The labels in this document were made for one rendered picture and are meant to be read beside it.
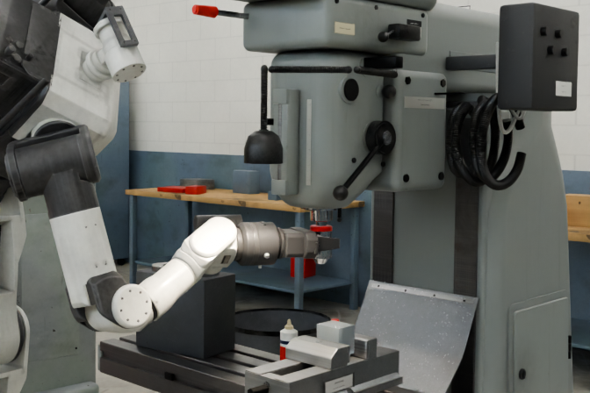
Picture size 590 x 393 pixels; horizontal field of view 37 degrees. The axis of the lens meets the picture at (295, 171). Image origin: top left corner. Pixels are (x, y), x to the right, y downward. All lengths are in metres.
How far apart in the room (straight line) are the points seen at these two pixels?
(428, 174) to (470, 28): 0.37
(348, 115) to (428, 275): 0.56
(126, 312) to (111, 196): 7.62
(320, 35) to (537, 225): 0.82
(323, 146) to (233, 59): 6.55
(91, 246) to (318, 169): 0.47
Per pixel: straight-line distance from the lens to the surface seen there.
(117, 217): 9.25
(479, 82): 2.12
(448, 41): 2.01
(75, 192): 1.57
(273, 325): 4.14
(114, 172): 9.19
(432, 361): 2.07
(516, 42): 1.81
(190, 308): 2.11
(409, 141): 1.87
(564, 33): 1.91
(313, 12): 1.70
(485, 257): 2.07
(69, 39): 1.77
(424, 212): 2.13
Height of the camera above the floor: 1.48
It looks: 3 degrees down
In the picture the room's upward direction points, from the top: 1 degrees clockwise
